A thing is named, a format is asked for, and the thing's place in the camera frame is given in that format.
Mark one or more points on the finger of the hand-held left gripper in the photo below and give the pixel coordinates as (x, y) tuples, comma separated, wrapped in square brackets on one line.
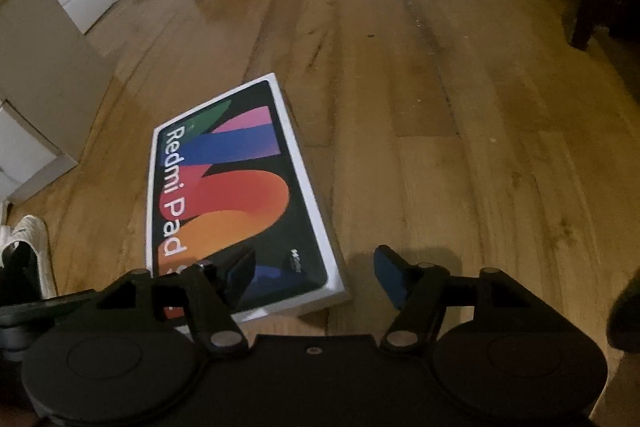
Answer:
[(45, 307)]

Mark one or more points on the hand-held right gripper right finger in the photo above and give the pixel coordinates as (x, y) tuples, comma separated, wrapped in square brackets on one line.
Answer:
[(389, 277)]

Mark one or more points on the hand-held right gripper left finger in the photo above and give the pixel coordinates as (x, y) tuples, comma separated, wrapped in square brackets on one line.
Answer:
[(241, 279)]

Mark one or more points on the colourful printed tablet box lid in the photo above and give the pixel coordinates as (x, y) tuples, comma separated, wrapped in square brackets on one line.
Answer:
[(225, 192)]

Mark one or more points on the person's black-socked foot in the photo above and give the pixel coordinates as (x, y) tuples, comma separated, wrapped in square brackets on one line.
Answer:
[(20, 277)]

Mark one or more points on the white slipper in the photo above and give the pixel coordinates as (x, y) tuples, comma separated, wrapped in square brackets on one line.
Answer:
[(32, 247)]

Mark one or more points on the white drawer cabinet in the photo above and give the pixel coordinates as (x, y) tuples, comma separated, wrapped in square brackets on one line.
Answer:
[(45, 97)]

